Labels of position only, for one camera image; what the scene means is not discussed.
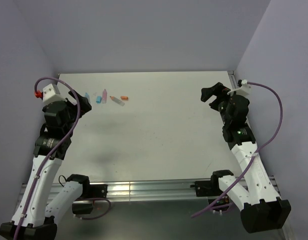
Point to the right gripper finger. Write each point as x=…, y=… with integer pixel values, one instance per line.
x=218, y=90
x=215, y=104

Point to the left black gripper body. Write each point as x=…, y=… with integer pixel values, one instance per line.
x=72, y=113

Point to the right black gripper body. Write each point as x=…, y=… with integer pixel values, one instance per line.
x=225, y=117

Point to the blue pen cap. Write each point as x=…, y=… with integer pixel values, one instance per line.
x=98, y=99

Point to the pink marker pen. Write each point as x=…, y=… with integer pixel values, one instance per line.
x=104, y=96

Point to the blue marker pen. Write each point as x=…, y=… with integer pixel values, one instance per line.
x=87, y=96

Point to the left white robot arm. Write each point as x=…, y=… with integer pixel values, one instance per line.
x=37, y=218

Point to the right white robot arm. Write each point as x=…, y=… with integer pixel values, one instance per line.
x=261, y=207

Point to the orange marker pen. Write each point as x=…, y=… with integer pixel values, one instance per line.
x=116, y=100

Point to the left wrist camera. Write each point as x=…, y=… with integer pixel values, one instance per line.
x=49, y=94

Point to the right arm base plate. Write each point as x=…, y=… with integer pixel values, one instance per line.
x=205, y=188

